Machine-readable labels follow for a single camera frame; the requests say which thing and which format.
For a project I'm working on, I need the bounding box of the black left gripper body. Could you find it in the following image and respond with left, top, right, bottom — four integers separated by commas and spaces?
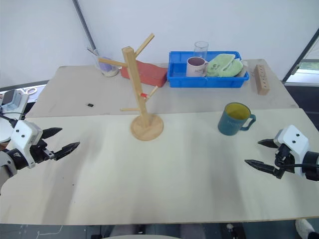
29, 139, 55, 164

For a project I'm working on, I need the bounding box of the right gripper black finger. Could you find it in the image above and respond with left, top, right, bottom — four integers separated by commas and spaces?
244, 159, 278, 177
257, 138, 279, 150

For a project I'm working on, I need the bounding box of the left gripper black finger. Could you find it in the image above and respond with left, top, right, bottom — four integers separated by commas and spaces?
52, 141, 81, 161
40, 127, 63, 140

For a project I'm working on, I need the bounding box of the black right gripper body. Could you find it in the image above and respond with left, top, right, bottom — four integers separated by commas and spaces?
274, 143, 303, 180

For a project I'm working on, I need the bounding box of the clear cup with purple filling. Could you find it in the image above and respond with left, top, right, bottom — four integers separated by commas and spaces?
86, 46, 121, 78

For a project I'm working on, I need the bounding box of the wooden mug tree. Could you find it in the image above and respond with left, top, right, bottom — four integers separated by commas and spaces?
98, 32, 164, 142

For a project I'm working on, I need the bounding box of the white round plate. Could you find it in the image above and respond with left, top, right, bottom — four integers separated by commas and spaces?
0, 116, 15, 144

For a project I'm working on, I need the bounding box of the teal mug with yellow inside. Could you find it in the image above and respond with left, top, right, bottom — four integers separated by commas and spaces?
217, 102, 257, 136

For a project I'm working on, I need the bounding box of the white tape roll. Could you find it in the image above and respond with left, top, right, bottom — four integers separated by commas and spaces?
20, 87, 38, 96

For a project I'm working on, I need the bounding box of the white grey box device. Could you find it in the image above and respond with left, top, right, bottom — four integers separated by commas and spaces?
0, 89, 30, 113

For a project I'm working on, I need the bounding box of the wooden block with holes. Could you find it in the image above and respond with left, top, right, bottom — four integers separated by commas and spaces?
254, 64, 271, 96

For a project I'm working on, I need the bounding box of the white shoe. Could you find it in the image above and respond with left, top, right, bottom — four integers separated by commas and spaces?
295, 218, 317, 239

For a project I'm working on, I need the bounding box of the green cloth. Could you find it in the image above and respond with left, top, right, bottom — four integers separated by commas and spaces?
206, 54, 244, 78

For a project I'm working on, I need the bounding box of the blue plastic bin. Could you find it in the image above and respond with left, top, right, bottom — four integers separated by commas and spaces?
166, 50, 250, 89

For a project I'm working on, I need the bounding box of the pale pink mug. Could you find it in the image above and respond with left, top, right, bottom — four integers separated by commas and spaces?
186, 56, 209, 78

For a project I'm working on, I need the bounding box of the red brick block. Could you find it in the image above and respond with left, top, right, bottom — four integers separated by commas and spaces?
120, 60, 168, 88

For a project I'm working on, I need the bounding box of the clear drinking glass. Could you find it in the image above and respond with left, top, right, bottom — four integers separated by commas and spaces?
194, 41, 209, 61

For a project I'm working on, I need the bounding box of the grey metal pole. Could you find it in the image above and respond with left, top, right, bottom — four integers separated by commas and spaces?
72, 0, 98, 57

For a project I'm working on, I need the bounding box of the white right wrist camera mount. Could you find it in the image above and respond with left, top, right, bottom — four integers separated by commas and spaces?
273, 124, 310, 178

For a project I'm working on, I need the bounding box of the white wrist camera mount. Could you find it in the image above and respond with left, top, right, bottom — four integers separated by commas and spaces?
273, 124, 310, 178
10, 120, 43, 169

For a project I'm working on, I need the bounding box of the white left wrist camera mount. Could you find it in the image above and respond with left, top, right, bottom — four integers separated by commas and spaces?
10, 120, 43, 169

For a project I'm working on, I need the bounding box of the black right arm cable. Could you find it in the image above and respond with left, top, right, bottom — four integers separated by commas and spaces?
281, 162, 319, 171

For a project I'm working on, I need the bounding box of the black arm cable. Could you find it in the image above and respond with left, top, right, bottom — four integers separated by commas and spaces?
0, 111, 26, 126
281, 162, 319, 171

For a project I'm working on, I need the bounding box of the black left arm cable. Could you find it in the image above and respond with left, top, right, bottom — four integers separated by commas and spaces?
0, 111, 26, 126

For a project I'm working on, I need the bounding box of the black frame pole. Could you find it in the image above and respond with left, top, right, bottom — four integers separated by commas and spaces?
282, 24, 319, 83

